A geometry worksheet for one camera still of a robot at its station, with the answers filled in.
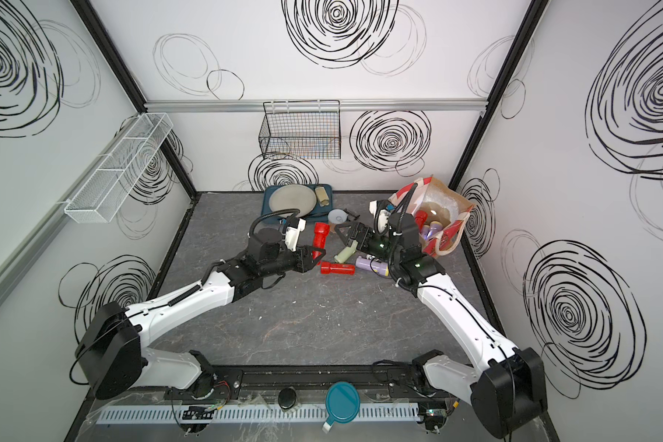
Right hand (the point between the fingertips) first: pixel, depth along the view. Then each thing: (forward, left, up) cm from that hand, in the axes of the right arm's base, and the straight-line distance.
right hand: (343, 234), depth 73 cm
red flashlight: (+1, +7, -4) cm, 8 cm away
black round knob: (-35, +13, -17) cm, 41 cm away
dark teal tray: (+29, +11, -25) cm, 39 cm away
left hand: (-2, +6, -7) cm, 9 cm away
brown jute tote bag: (+21, -36, -16) cm, 45 cm away
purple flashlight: (+4, -12, -25) cm, 28 cm away
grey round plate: (+39, +22, -26) cm, 52 cm away
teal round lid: (-36, 0, -19) cm, 41 cm away
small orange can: (+24, +3, -21) cm, 33 cm away
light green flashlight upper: (+9, 0, -25) cm, 26 cm away
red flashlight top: (+3, 0, -24) cm, 24 cm away
